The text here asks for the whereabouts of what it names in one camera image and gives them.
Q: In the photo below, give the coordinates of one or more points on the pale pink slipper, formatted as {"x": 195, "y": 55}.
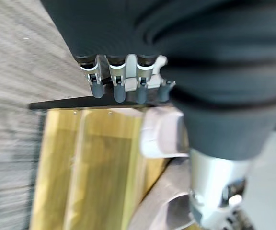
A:
{"x": 162, "y": 206}
{"x": 163, "y": 134}

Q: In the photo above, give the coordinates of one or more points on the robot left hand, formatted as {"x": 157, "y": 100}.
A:
{"x": 200, "y": 72}

